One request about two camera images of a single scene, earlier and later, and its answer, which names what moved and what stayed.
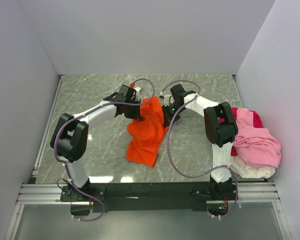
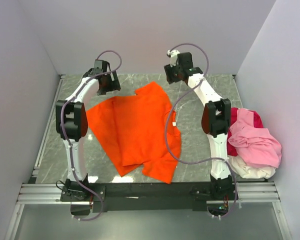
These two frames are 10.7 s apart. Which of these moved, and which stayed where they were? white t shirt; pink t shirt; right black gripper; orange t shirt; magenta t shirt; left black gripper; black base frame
Moved: left black gripper; orange t shirt; right black gripper
Stayed: black base frame; magenta t shirt; white t shirt; pink t shirt
